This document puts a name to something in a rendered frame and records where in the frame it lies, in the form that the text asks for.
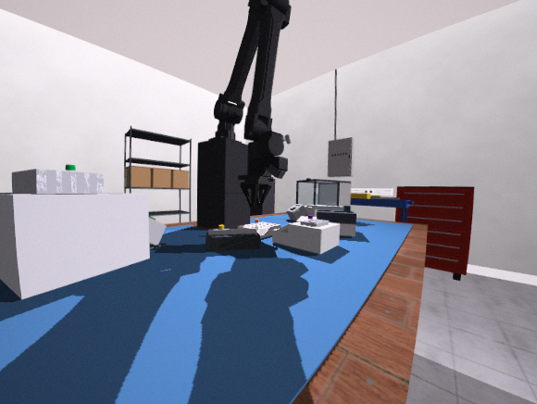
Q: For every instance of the blue bench mat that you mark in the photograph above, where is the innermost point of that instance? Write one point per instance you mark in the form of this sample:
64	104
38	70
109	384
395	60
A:
190	326

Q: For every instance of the white tube rack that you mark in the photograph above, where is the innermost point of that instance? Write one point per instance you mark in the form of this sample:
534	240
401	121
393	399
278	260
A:
264	229

